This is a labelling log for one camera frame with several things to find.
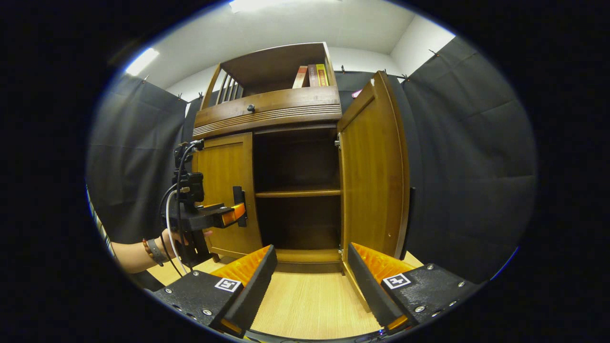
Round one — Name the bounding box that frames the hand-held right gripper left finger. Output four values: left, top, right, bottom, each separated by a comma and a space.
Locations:
152, 244, 278, 336

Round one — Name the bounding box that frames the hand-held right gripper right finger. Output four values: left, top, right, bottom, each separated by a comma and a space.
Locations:
347, 242, 479, 334

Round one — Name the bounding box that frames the wooden shoe cabinet door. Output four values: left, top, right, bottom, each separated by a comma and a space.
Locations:
336, 71, 411, 313
193, 132, 264, 260

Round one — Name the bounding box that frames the wooden double-door shoe cabinet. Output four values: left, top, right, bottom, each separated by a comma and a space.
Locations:
191, 42, 346, 274

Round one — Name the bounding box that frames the wooden inner cabinet shelf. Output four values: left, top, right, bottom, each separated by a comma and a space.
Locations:
255, 188, 342, 199

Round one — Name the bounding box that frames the wooden cabinet drawer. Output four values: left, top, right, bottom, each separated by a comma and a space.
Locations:
193, 86, 343, 140

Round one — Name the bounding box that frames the black wristband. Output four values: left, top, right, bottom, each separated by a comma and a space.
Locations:
145, 238, 168, 266

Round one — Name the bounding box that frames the striped shirt sleeve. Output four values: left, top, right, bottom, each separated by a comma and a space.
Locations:
86, 188, 117, 260

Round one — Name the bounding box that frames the ceiling light panel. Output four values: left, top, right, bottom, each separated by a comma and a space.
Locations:
229, 0, 305, 12
125, 48, 160, 77

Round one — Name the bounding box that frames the white cable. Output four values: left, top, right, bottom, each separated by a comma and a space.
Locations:
164, 190, 184, 274

